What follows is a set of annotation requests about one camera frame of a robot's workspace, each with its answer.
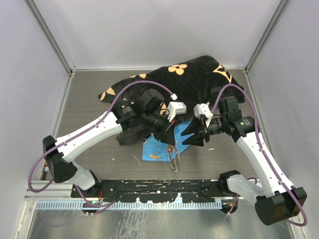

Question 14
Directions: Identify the black floral plush pillow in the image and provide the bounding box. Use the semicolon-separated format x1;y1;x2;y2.
97;55;246;146

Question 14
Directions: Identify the large metal keyring with rings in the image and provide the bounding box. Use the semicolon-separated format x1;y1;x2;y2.
167;145;180;172

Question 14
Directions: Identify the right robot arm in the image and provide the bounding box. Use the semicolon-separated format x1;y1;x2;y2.
182;97;307;226

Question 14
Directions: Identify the white slotted cable duct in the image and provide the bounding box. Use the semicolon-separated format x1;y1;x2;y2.
35;199;222;211

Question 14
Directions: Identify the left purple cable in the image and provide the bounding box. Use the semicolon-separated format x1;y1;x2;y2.
27;81;178;215

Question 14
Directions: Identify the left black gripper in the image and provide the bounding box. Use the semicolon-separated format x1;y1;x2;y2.
142;110;177;145

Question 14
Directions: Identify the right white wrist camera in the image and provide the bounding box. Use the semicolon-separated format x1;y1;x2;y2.
193;104;214;127

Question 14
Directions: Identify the purple cable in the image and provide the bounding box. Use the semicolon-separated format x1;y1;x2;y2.
210;83;309;227
27;81;178;215

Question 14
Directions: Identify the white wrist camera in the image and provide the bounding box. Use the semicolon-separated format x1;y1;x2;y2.
193;104;214;127
167;102;187;122

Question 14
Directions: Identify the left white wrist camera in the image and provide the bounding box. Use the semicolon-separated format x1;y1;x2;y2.
167;102;187;122

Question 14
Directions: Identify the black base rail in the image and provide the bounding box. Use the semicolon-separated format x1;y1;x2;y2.
82;179;235;203

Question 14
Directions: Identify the blue cartoon print cloth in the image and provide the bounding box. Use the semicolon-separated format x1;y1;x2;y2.
142;120;191;162

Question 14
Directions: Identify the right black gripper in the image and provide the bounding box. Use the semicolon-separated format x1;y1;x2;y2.
180;114;227;146

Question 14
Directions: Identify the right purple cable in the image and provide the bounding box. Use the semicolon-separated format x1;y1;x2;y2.
210;83;309;227

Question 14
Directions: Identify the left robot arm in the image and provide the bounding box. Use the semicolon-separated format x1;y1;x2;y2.
42;90;184;197

